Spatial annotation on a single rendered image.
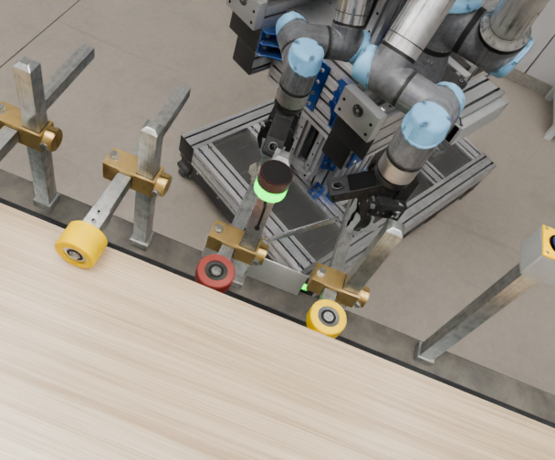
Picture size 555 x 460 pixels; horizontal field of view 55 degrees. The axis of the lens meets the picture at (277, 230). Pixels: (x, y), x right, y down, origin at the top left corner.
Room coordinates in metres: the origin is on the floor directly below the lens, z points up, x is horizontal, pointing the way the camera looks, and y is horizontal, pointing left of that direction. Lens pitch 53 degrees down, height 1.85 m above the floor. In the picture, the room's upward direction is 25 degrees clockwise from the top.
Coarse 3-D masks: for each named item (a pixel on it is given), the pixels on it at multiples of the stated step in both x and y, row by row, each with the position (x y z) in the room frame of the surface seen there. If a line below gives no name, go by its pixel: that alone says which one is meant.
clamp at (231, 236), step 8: (216, 224) 0.70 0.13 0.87; (224, 224) 0.70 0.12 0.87; (224, 232) 0.68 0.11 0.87; (232, 232) 0.69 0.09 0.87; (240, 232) 0.70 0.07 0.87; (208, 240) 0.66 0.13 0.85; (216, 240) 0.66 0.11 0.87; (224, 240) 0.66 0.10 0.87; (232, 240) 0.67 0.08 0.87; (240, 240) 0.68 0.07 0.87; (216, 248) 0.66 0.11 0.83; (240, 248) 0.66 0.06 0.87; (256, 248) 0.68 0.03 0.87; (264, 248) 0.69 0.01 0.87; (232, 256) 0.66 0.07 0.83; (240, 256) 0.66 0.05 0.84; (248, 256) 0.66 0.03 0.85; (256, 256) 0.67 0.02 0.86; (264, 256) 0.67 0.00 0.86; (248, 264) 0.66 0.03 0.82; (256, 264) 0.66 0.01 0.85
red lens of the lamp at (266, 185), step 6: (264, 162) 0.65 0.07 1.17; (282, 162) 0.67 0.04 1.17; (258, 174) 0.63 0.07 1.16; (258, 180) 0.62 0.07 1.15; (264, 180) 0.61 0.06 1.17; (264, 186) 0.61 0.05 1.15; (270, 186) 0.61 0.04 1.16; (276, 186) 0.61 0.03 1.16; (282, 186) 0.62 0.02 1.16; (288, 186) 0.64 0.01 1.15; (270, 192) 0.61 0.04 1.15; (276, 192) 0.61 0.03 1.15; (282, 192) 0.62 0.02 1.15
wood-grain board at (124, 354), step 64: (0, 256) 0.40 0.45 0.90; (128, 256) 0.51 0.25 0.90; (0, 320) 0.29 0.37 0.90; (64, 320) 0.34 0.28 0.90; (128, 320) 0.39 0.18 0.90; (192, 320) 0.44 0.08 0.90; (256, 320) 0.50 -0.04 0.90; (0, 384) 0.20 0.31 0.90; (64, 384) 0.24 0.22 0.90; (128, 384) 0.29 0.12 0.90; (192, 384) 0.33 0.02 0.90; (256, 384) 0.38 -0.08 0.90; (320, 384) 0.43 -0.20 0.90; (384, 384) 0.49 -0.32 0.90; (0, 448) 0.12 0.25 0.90; (64, 448) 0.15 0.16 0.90; (128, 448) 0.19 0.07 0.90; (192, 448) 0.23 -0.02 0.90; (256, 448) 0.28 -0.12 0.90; (320, 448) 0.32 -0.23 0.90; (384, 448) 0.37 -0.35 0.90; (448, 448) 0.42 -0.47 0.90; (512, 448) 0.48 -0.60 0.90
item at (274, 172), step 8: (264, 168) 0.64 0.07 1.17; (272, 168) 0.64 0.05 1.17; (280, 168) 0.65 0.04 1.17; (288, 168) 0.66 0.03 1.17; (264, 176) 0.62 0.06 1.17; (272, 176) 0.63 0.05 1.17; (280, 176) 0.63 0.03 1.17; (288, 176) 0.64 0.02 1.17; (280, 184) 0.62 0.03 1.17; (264, 208) 0.66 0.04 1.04
